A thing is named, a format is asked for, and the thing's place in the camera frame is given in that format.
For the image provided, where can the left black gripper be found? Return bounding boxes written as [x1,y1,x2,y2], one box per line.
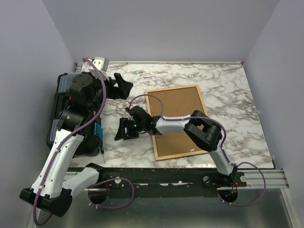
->
[87,72,133,112]

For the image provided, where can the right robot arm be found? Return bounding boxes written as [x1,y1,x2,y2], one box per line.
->
[114,106,238,186]

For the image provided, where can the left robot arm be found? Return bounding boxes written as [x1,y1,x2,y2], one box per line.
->
[19,73,133,217]

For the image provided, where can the black toolbox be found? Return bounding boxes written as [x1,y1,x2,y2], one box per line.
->
[46,73,103,157]

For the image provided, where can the green black screwdriver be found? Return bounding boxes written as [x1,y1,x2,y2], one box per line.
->
[99,141,105,164]

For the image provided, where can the wooden picture frame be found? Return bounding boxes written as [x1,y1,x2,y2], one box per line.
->
[145,85,207,161]

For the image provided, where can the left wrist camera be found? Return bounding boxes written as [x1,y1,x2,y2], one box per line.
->
[87,57,109,81]

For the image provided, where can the aluminium extrusion rail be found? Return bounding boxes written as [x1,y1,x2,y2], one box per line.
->
[242,169,289,189]

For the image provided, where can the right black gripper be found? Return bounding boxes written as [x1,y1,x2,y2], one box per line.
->
[115,117,146,140]

